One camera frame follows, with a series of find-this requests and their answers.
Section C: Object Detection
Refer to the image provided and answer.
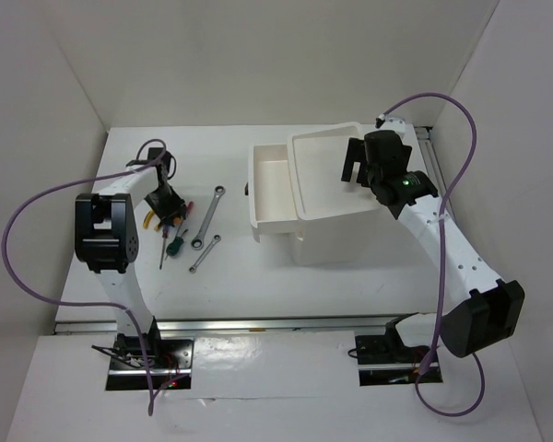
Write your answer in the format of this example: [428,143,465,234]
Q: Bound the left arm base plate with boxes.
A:
[91,338,194,391]

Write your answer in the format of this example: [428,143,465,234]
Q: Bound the red handled screwdriver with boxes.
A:
[174,201,194,237]

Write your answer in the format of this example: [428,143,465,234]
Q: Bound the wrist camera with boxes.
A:
[147,147,171,165]
[375,114,406,137]

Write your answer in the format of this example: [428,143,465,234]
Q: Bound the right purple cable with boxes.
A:
[380,91,486,417]

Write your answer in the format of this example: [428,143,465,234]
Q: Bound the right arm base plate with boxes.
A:
[347,335,429,387]

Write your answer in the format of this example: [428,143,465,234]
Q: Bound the white drawer cabinet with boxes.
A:
[287,122,382,266]

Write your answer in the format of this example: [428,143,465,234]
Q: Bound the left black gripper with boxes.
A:
[142,185,186,226]

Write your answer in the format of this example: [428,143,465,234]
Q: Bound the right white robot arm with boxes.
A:
[341,130,525,358]

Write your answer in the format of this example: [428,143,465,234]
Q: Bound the long silver ratchet wrench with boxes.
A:
[191,185,226,250]

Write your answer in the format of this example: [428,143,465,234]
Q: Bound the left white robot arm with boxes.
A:
[75,159,187,367]

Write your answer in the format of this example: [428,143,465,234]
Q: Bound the aluminium front rail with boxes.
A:
[53,315,411,336]

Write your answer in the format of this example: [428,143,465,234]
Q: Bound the short silver combination wrench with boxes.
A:
[189,235,222,273]

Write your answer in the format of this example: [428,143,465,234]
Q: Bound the aluminium side rail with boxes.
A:
[415,126,446,195]

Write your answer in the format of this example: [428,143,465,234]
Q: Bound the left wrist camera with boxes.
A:
[147,147,171,165]

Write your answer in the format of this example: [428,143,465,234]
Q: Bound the stubby green screwdriver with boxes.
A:
[166,236,184,257]

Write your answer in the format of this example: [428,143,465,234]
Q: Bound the yellow handled pliers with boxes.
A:
[142,210,161,232]

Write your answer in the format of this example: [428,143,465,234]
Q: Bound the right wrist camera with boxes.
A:
[375,114,406,137]

